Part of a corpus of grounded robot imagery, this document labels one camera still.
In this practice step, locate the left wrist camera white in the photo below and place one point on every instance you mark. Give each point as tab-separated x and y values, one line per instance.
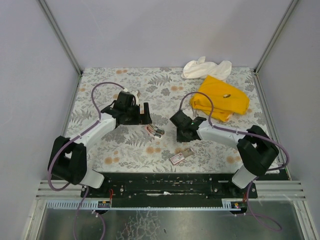
135	93

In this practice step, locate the cardboard staple box tray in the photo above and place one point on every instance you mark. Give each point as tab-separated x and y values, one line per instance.
188	152

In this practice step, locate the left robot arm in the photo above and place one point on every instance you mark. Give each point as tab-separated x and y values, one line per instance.
68	160

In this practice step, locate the red white staple box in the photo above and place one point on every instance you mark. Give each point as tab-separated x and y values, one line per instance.
177	159

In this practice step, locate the yellow cloth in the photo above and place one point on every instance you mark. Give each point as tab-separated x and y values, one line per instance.
209	99

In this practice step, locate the floral table mat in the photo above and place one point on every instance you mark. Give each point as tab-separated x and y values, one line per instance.
131	148

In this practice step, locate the right aluminium frame post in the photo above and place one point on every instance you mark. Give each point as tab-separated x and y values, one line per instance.
280	27

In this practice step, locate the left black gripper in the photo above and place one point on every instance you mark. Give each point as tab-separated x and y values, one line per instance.
141	118

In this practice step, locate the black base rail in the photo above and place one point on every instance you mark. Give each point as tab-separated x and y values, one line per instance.
170	186

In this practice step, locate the left aluminium frame post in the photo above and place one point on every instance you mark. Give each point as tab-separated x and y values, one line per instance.
59	35

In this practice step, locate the white slotted cable duct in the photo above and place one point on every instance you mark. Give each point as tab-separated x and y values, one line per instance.
157	204

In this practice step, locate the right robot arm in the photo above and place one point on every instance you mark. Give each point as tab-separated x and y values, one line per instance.
255	148

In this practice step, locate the white cloth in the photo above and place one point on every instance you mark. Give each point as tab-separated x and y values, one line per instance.
200	69

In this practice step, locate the aluminium frame post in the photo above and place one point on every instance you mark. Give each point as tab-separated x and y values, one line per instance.
280	27
59	35

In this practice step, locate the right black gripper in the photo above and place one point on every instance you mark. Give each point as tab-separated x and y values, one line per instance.
180	132

